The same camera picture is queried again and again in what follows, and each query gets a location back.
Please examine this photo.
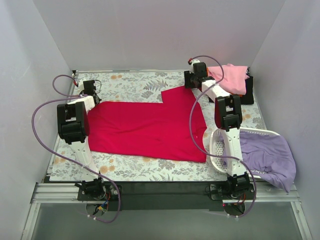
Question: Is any aluminium frame rail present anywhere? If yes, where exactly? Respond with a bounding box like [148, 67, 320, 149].
[30, 69, 301, 206]

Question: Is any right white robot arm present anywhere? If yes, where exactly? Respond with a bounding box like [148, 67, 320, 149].
[184, 58, 251, 199]

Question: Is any red t-shirt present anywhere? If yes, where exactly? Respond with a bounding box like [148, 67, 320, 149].
[88, 86, 207, 163]

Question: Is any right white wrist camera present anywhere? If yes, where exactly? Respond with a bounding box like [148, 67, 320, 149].
[187, 58, 200, 73]

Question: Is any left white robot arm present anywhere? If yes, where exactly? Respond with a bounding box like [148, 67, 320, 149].
[57, 80, 107, 200]

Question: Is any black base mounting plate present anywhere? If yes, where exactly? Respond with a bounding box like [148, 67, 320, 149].
[75, 179, 255, 212]

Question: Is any black folded t-shirt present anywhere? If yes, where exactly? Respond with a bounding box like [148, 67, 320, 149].
[237, 75, 255, 105]

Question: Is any pink folded t-shirt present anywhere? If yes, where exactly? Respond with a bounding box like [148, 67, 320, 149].
[219, 63, 249, 95]

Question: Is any lavender t-shirt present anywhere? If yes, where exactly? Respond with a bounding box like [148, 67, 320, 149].
[239, 131, 296, 193]

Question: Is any white perforated basket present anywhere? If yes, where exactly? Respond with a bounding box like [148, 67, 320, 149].
[209, 127, 279, 176]

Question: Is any floral patterned table mat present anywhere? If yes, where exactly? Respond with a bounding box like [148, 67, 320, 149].
[47, 71, 267, 182]

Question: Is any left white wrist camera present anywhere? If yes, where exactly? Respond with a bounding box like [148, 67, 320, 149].
[73, 79, 85, 92]

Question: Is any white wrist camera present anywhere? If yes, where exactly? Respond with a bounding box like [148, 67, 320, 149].
[73, 79, 85, 92]
[187, 58, 200, 73]

